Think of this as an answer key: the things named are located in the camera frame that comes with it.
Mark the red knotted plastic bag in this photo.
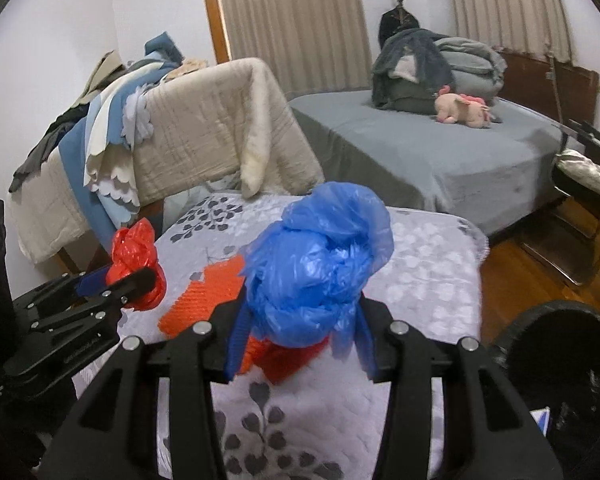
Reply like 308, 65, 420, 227
105, 218, 166, 311

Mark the white blue alcohol pads box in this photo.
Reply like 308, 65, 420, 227
530, 406, 550, 436

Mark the orange foam net sleeve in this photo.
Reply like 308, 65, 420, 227
158, 255, 245, 338

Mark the blue plastic bag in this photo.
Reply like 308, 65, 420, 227
225, 182, 394, 376

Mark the black lined trash bin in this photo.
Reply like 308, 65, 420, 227
489, 300, 600, 479

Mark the blue white scalloped blanket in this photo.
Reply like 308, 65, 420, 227
59, 32, 183, 249

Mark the beige quilt on rack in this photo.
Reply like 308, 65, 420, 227
7, 58, 324, 263

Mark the bed with grey sheet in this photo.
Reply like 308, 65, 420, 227
289, 91, 560, 235

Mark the black cantilever chair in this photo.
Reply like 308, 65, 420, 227
519, 119, 600, 288

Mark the left beige curtain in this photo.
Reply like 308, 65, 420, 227
221, 0, 372, 99

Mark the beige curtain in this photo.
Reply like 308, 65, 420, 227
452, 0, 573, 63
221, 0, 372, 99

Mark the pink plush pig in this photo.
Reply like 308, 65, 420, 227
434, 86, 492, 129

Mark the dark wooden headboard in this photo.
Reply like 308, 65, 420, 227
498, 50, 600, 126

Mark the pile of folded grey blankets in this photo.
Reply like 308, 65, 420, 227
388, 37, 507, 115

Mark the dark teal fleece jacket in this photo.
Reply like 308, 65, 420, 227
372, 28, 456, 108

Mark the right beige curtain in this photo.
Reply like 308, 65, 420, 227
452, 0, 573, 63

